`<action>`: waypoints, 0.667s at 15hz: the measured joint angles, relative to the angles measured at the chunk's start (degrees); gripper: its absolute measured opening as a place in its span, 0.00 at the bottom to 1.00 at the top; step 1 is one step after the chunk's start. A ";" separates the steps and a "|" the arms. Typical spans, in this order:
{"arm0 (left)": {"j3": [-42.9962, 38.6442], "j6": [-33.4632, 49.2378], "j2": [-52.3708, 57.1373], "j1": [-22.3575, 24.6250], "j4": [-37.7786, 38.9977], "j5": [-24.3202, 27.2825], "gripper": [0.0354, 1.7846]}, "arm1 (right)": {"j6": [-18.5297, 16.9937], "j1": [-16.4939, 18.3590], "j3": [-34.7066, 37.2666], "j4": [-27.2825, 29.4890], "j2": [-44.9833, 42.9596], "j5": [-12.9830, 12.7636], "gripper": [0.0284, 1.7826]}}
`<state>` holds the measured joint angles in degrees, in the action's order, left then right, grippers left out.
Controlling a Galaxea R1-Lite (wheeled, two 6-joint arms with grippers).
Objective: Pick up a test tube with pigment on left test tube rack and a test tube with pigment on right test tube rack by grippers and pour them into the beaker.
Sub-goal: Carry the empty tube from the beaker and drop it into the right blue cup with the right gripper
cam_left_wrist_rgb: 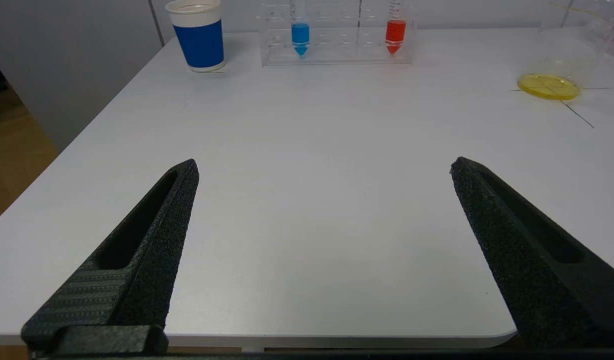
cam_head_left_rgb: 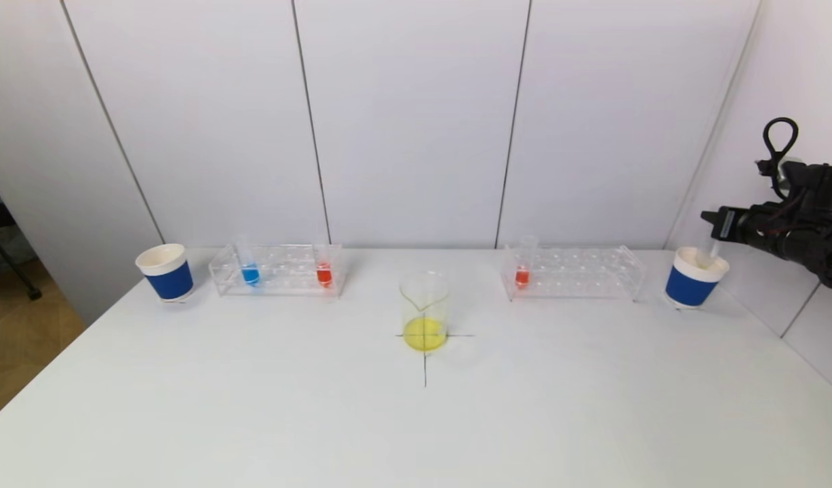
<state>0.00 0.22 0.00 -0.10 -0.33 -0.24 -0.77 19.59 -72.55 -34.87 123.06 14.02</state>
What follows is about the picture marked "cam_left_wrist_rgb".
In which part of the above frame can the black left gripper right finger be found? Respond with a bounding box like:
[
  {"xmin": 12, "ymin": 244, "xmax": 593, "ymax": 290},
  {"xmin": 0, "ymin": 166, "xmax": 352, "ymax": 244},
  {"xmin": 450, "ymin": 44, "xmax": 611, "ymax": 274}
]
[{"xmin": 450, "ymin": 156, "xmax": 614, "ymax": 351}]

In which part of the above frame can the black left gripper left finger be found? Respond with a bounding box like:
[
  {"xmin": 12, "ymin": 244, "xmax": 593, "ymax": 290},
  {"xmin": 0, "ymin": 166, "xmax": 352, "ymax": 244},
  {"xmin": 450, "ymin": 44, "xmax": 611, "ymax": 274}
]
[{"xmin": 21, "ymin": 159, "xmax": 200, "ymax": 357}]

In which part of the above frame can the clear glass beaker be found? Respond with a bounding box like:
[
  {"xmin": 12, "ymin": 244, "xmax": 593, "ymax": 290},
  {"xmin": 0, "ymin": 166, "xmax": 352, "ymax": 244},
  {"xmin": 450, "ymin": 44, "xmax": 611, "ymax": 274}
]
[{"xmin": 516, "ymin": 0, "xmax": 612, "ymax": 102}]

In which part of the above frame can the test tube with red liquid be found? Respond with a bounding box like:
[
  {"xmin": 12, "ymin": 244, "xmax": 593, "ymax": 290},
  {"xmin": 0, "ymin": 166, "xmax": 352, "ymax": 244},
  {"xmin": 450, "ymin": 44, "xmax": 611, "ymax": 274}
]
[{"xmin": 385, "ymin": 0, "xmax": 407, "ymax": 56}]

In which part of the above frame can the test tube with blue liquid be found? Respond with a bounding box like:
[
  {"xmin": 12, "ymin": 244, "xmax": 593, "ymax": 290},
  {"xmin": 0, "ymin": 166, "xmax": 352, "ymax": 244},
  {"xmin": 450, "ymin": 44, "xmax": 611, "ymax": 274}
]
[{"xmin": 290, "ymin": 0, "xmax": 311, "ymax": 57}]

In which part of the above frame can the blue and white paper cup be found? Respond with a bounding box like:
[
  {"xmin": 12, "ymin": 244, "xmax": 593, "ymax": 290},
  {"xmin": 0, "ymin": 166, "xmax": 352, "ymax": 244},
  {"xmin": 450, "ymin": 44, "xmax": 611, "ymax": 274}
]
[{"xmin": 165, "ymin": 0, "xmax": 226, "ymax": 73}]

